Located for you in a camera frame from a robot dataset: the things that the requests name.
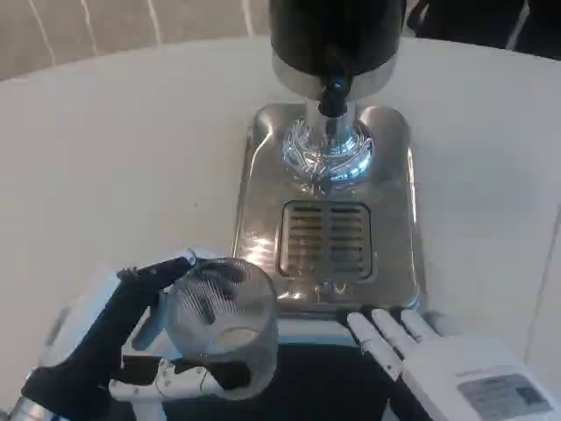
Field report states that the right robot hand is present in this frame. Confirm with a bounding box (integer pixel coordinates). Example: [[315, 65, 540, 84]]
[[336, 306, 561, 421]]

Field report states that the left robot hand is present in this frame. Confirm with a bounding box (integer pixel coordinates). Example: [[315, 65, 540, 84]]
[[20, 247, 252, 421]]

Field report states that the clear ribbed glass cup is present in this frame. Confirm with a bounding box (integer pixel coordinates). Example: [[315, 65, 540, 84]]
[[164, 257, 281, 389]]

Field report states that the slotted steel drain grid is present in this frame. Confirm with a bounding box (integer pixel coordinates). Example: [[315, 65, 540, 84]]
[[277, 200, 378, 278]]

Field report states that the steel drip tray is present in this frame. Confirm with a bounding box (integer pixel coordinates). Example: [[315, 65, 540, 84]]
[[231, 103, 427, 315]]

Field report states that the black dispenser tap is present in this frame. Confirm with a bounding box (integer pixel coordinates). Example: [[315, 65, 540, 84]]
[[316, 52, 352, 138]]

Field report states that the black drink dispenser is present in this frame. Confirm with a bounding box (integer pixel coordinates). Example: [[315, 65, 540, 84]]
[[267, 0, 407, 128]]

